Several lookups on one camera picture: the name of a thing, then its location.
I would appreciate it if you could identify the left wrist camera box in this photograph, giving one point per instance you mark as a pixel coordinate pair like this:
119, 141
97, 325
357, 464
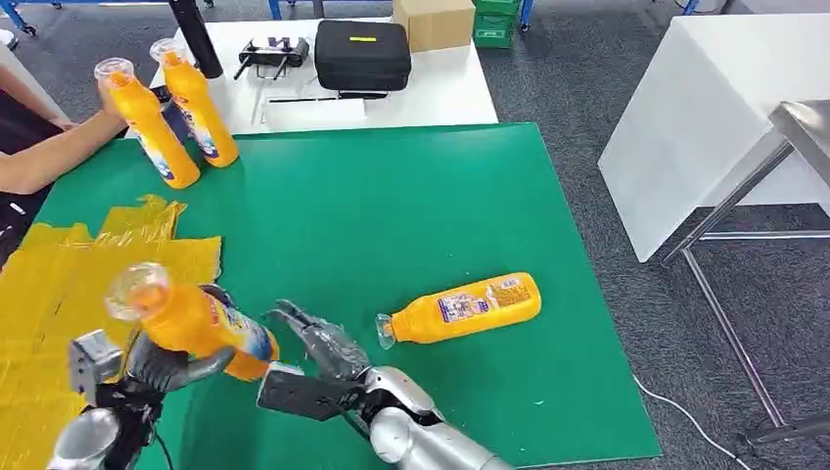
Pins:
94, 363

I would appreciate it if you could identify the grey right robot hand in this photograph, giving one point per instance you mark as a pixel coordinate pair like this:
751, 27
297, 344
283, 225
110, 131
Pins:
331, 350

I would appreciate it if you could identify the white table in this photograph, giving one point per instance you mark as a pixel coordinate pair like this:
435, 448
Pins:
447, 84

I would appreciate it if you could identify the cardboard box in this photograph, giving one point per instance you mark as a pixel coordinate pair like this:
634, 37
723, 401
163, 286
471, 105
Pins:
436, 23

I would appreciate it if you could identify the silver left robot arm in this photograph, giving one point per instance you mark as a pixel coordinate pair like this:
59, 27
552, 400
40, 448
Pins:
87, 441

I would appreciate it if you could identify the white panel desk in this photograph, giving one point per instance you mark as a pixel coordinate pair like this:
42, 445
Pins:
694, 123

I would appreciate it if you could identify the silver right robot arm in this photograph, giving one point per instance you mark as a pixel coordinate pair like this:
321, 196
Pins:
428, 434

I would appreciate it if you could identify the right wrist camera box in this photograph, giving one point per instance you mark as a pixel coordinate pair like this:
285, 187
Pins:
305, 392

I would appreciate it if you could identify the green crate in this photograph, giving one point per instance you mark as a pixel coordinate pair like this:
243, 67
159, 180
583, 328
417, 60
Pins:
496, 23

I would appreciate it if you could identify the black handheld controller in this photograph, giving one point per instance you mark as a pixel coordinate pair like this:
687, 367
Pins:
272, 55

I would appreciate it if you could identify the black zip case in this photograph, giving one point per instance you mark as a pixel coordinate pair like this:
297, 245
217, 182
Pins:
362, 55

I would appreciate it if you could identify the blue tablet cover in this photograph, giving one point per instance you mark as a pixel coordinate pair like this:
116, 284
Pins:
176, 123

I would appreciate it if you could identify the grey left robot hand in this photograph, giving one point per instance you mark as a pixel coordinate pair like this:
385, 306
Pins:
168, 370

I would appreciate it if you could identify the green table mat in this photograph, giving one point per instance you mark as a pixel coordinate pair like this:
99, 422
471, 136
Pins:
402, 214

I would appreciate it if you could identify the black pen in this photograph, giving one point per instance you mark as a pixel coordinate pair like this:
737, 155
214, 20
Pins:
327, 97

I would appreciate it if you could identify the person's hand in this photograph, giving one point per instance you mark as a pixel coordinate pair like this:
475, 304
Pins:
111, 104

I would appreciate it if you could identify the steel bench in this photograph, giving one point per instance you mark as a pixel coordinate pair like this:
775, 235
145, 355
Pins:
733, 324

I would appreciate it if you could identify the person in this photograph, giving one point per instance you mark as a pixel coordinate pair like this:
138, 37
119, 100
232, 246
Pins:
19, 130

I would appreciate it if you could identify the orange drink bottle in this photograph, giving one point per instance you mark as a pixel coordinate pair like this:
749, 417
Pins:
467, 308
194, 324
152, 133
198, 107

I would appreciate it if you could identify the black cylinder post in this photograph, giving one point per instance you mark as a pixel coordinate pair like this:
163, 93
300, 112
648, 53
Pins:
194, 36

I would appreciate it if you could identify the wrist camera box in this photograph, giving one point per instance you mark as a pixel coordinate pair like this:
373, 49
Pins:
94, 363
305, 392

